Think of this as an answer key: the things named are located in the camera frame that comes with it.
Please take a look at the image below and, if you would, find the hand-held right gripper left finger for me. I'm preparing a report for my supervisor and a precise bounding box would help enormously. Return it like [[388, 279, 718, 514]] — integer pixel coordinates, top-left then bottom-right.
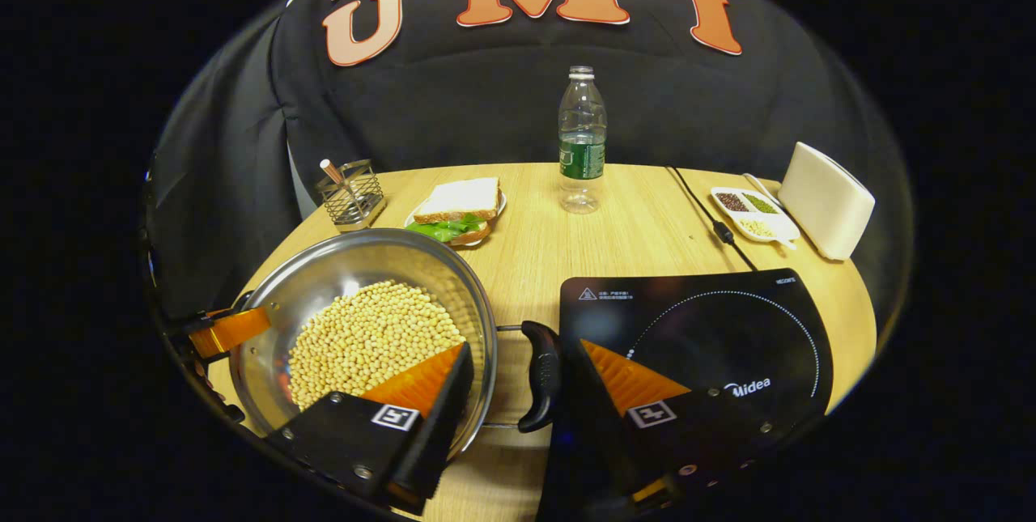
[[267, 342, 476, 516]]

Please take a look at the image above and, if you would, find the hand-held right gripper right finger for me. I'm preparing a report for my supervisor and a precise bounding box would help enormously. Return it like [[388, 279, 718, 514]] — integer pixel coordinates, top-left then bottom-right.
[[571, 338, 798, 505]]

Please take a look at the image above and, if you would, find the stainless steel pot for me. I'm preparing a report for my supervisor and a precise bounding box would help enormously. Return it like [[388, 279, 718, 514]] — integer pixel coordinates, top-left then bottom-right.
[[229, 228, 563, 458]]

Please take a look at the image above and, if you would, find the black induction cooktop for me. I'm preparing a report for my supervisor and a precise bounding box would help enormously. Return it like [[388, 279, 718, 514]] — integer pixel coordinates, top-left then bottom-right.
[[558, 267, 834, 458]]

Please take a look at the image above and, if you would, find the pile of soybeans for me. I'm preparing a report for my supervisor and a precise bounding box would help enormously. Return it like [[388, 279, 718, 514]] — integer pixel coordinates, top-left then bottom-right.
[[287, 279, 466, 412]]

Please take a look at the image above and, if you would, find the brown stick with white tip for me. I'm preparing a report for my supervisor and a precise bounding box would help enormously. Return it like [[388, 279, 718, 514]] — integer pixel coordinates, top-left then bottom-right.
[[320, 159, 359, 211]]

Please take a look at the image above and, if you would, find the sandwich with lettuce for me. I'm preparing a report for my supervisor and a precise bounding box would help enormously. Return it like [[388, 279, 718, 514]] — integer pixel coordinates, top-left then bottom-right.
[[406, 176, 501, 246]]

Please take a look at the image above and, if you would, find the white divided dish with grains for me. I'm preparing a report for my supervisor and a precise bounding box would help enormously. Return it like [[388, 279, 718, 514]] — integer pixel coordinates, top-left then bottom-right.
[[711, 186, 802, 250]]

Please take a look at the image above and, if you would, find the clear plastic water bottle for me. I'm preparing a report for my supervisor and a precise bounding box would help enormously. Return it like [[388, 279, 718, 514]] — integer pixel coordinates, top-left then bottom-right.
[[558, 66, 608, 214]]

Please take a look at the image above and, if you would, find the black backdrop cloth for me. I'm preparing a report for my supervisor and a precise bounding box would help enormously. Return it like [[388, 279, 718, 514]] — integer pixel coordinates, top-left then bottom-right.
[[146, 0, 915, 320]]

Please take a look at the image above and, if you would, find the white rounded box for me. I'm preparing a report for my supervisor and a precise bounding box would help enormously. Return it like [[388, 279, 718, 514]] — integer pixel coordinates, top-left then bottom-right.
[[779, 142, 877, 261]]

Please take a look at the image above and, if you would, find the metal wire utensil holder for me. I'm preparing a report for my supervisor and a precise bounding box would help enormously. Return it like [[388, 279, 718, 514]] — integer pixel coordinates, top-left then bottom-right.
[[316, 159, 387, 232]]

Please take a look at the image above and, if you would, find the black power cable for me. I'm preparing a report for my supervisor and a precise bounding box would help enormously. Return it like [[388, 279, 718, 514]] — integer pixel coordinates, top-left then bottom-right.
[[665, 166, 759, 273]]

